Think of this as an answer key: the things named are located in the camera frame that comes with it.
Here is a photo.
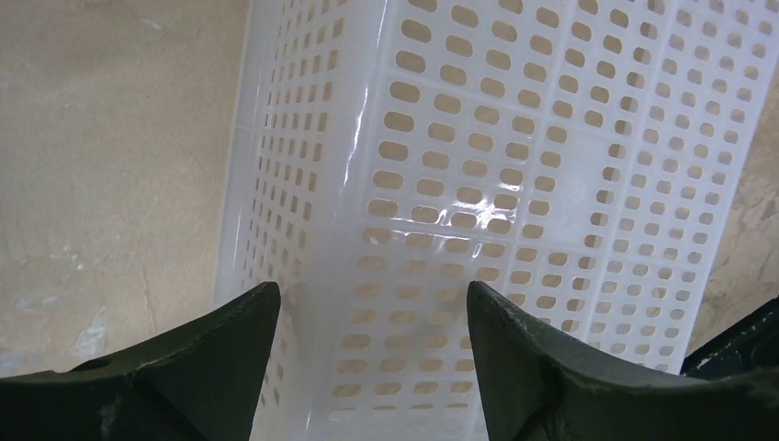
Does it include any white perforated tray basket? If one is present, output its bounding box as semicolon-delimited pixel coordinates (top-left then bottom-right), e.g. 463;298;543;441
213;1;778;440

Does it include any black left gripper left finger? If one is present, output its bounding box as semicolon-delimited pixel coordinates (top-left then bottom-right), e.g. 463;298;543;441
1;282;281;440

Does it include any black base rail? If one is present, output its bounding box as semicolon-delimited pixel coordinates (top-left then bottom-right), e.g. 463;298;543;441
681;298;778;380

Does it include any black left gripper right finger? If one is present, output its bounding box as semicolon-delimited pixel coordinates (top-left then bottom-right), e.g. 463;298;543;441
467;281;778;440

